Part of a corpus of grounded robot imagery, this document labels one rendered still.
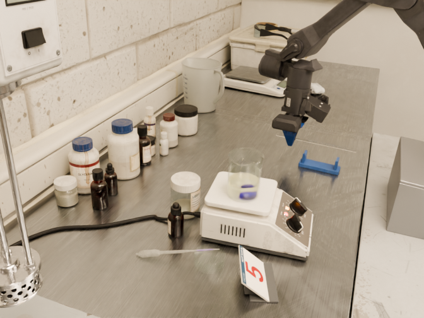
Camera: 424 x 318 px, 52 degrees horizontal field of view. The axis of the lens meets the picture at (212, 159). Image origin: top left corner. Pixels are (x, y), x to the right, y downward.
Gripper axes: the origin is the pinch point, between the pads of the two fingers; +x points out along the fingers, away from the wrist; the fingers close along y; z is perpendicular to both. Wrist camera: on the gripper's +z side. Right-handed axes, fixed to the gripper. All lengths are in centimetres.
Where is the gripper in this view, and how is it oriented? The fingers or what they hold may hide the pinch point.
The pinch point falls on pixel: (291, 132)
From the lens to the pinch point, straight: 110.6
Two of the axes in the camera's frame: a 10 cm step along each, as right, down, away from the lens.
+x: -0.4, 8.9, 4.6
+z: 9.1, 2.2, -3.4
